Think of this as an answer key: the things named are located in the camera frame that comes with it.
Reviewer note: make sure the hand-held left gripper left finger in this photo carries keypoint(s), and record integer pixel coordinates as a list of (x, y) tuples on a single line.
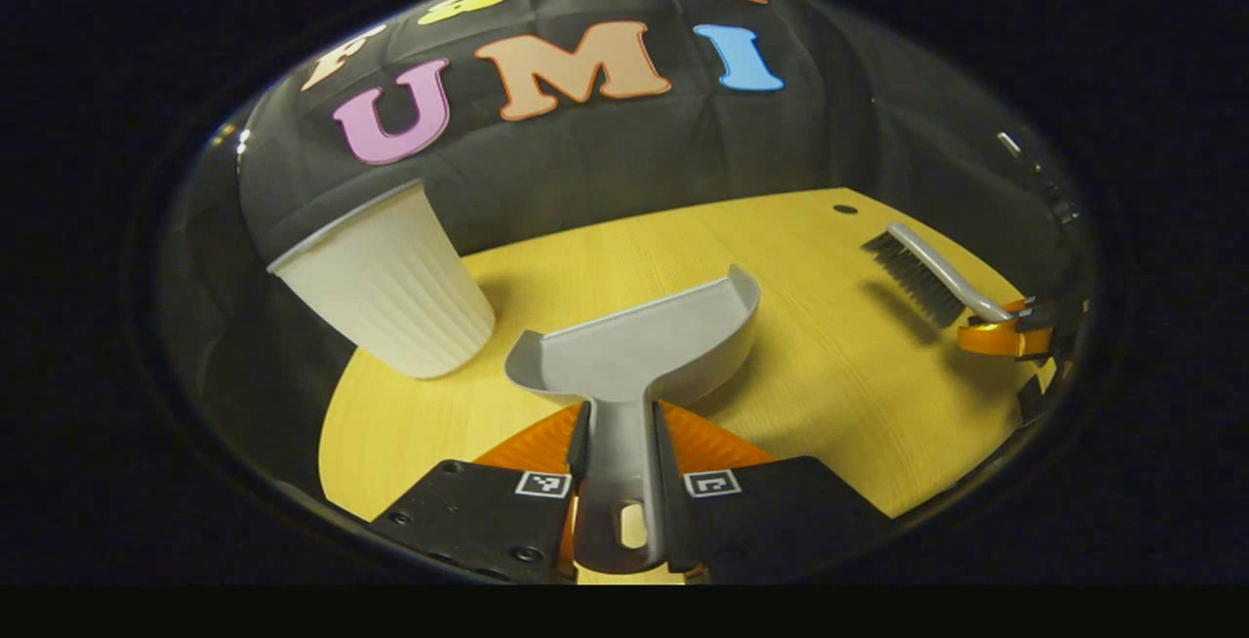
[(473, 516)]

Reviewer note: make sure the white ribbed garbage bin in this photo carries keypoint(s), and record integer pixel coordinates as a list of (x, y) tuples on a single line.
[(390, 297)]

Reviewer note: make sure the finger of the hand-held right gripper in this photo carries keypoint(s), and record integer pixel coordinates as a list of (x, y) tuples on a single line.
[(995, 338)]

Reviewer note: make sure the black backdrop cloth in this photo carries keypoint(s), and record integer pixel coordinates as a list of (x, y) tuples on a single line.
[(624, 160)]

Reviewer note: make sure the small grey broom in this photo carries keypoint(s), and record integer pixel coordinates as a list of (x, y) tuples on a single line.
[(927, 272)]

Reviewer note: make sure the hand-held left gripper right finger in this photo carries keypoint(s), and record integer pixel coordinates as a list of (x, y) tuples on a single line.
[(771, 516)]

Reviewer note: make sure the grey plastic dustpan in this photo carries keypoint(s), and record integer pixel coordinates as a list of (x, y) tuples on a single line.
[(634, 355)]

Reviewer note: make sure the wooden desktop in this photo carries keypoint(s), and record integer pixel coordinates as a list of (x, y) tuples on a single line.
[(839, 394)]

